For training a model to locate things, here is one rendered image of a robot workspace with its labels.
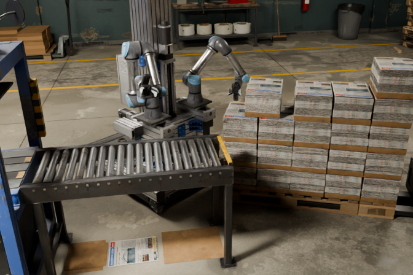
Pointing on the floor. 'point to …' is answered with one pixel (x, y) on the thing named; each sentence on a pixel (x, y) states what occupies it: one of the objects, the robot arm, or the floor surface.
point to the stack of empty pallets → (409, 24)
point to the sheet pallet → (31, 40)
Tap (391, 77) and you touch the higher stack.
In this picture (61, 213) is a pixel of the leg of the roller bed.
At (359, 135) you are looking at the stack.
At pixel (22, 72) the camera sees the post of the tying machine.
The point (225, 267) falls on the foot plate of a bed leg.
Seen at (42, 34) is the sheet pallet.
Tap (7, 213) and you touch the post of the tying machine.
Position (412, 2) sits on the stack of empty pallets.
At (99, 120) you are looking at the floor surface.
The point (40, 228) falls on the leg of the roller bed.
